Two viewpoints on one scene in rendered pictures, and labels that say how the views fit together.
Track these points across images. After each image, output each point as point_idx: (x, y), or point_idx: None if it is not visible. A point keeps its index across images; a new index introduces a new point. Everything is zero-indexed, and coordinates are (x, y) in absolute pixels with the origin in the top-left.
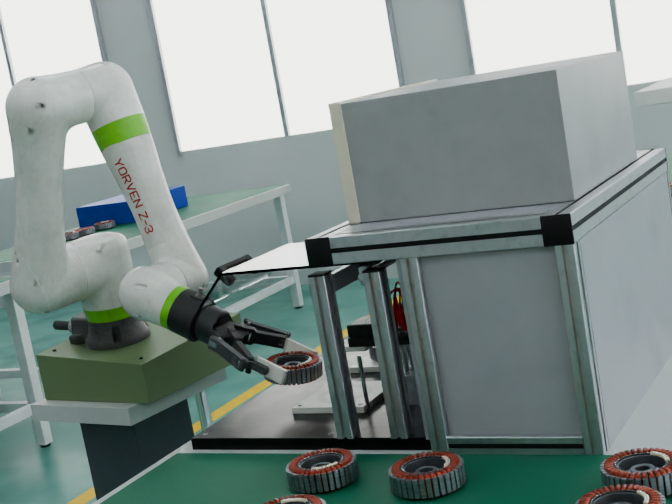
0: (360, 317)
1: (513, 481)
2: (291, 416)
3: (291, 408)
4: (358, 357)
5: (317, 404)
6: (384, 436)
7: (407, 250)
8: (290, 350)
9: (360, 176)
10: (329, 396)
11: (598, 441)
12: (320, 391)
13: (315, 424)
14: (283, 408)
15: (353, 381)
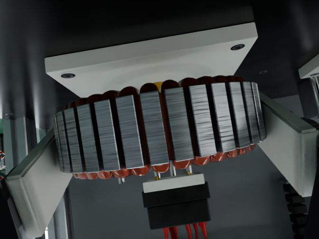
0: (202, 222)
1: (37, 141)
2: (29, 63)
3: (77, 38)
4: (118, 183)
5: (87, 87)
6: (40, 127)
7: None
8: (283, 140)
9: None
10: (139, 79)
11: None
12: (174, 58)
13: (23, 96)
14: (68, 24)
15: (239, 65)
